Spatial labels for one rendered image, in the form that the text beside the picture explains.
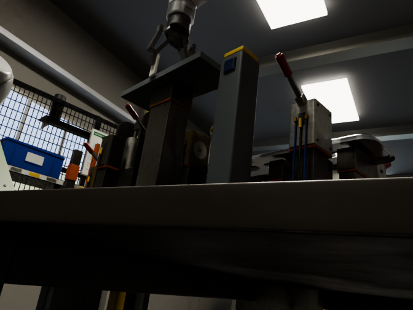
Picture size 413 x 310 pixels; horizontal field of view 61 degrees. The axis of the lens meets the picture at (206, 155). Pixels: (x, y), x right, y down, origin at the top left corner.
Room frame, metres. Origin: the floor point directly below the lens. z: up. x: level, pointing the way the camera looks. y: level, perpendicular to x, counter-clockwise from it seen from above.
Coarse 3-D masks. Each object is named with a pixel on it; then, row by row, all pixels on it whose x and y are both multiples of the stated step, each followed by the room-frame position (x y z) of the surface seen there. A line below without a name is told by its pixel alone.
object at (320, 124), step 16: (304, 112) 0.73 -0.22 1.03; (320, 112) 0.73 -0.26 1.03; (304, 128) 0.73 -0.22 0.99; (320, 128) 0.74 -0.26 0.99; (304, 144) 0.73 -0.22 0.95; (320, 144) 0.74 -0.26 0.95; (304, 160) 0.73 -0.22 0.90; (320, 160) 0.75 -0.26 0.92; (304, 176) 0.73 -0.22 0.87; (320, 176) 0.75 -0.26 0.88
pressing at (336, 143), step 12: (336, 144) 0.83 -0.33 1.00; (348, 144) 0.82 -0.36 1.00; (360, 144) 0.81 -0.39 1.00; (372, 144) 0.80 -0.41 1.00; (252, 156) 0.99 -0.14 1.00; (264, 156) 0.96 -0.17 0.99; (276, 156) 0.97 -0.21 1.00; (288, 156) 0.96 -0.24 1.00; (372, 156) 0.88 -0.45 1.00; (384, 156) 0.87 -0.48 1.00; (264, 168) 1.09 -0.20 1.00; (336, 168) 0.99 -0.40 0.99; (252, 180) 1.22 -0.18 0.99
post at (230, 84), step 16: (224, 64) 0.71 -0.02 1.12; (240, 64) 0.68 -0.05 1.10; (256, 64) 0.72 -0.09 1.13; (224, 80) 0.71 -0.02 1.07; (240, 80) 0.68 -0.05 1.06; (256, 80) 0.72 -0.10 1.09; (224, 96) 0.71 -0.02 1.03; (240, 96) 0.69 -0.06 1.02; (256, 96) 0.72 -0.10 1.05; (224, 112) 0.70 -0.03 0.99; (240, 112) 0.69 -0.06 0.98; (224, 128) 0.70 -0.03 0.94; (240, 128) 0.69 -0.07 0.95; (224, 144) 0.70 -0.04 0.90; (240, 144) 0.70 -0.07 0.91; (224, 160) 0.69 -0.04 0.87; (240, 160) 0.70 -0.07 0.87; (208, 176) 0.72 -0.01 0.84; (224, 176) 0.69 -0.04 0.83; (240, 176) 0.70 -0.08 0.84
